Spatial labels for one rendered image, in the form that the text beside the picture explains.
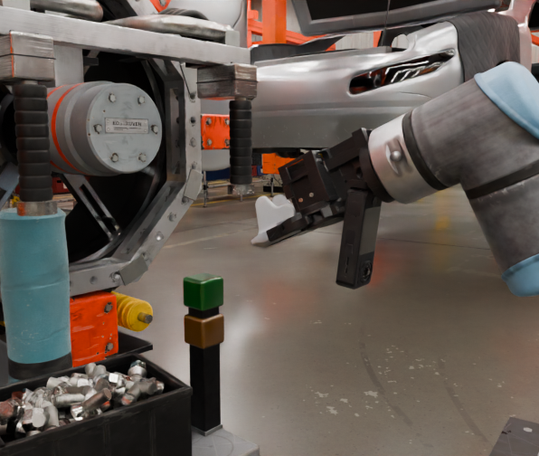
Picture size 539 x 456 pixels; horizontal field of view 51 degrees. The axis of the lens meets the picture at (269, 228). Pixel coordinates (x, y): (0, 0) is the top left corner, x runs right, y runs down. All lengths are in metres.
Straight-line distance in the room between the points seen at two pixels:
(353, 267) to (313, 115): 2.82
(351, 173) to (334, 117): 2.72
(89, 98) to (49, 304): 0.29
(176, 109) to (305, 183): 0.53
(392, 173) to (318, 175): 0.09
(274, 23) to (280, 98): 1.93
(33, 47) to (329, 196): 0.37
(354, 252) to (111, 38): 0.41
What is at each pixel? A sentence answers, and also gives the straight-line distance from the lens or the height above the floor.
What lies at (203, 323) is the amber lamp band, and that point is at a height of 0.61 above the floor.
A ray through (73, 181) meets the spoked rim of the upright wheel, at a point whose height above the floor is 0.76.
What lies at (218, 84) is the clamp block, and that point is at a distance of 0.92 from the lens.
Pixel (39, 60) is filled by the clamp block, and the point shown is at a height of 0.92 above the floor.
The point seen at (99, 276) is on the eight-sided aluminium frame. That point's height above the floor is 0.60.
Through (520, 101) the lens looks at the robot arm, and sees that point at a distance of 0.56.
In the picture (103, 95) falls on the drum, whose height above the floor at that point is 0.89.
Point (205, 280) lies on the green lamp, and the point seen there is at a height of 0.66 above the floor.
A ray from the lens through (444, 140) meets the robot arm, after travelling 0.57.
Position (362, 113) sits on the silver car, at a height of 0.98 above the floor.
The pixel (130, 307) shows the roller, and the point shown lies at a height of 0.53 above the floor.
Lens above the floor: 0.83
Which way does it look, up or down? 9 degrees down
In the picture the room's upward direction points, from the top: straight up
